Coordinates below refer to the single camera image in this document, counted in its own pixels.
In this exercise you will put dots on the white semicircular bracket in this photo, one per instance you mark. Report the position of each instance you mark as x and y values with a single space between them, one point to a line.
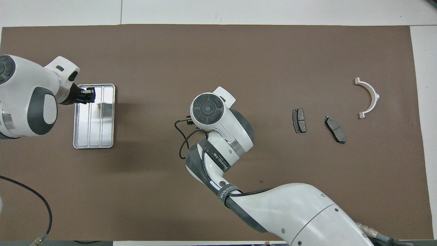
372 93

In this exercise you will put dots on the rectangular dark brake pad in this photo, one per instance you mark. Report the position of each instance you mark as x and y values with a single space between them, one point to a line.
299 121

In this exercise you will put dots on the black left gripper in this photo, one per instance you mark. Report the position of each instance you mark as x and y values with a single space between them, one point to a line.
75 95

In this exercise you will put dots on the curved dark brake pad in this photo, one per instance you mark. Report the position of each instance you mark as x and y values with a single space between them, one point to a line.
335 130

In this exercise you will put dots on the brown table mat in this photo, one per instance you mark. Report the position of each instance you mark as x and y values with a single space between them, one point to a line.
239 51

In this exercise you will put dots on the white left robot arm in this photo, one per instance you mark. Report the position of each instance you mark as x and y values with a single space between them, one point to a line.
20 85

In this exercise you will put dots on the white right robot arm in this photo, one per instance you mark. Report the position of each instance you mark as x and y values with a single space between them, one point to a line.
290 208

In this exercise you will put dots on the silver metal tray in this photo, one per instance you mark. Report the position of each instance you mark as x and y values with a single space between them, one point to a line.
102 130

